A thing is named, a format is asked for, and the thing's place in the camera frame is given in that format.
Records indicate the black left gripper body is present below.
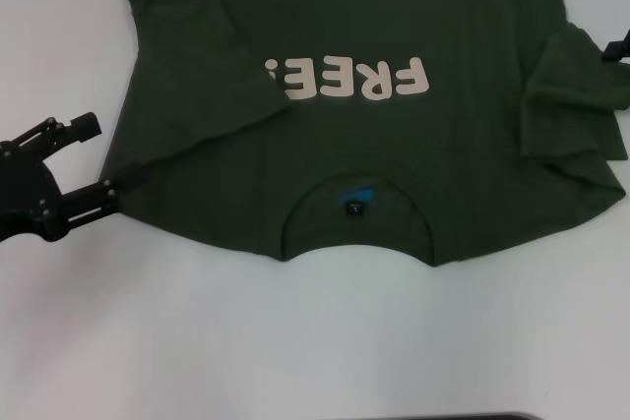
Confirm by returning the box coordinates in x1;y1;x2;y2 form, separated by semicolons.
0;138;69;245

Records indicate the dark green FREE t-shirt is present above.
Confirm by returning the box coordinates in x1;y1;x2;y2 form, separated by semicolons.
100;0;630;269

